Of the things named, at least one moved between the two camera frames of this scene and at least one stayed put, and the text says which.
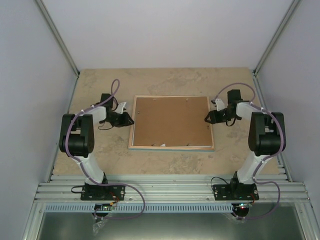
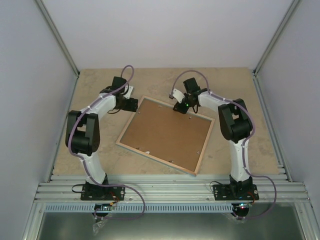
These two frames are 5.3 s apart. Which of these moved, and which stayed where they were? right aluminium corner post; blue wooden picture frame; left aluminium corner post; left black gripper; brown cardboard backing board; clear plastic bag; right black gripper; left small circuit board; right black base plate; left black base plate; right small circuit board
Moved: blue wooden picture frame; brown cardboard backing board; right black gripper; left black gripper
Stayed: clear plastic bag; right small circuit board; left black base plate; right black base plate; left aluminium corner post; right aluminium corner post; left small circuit board
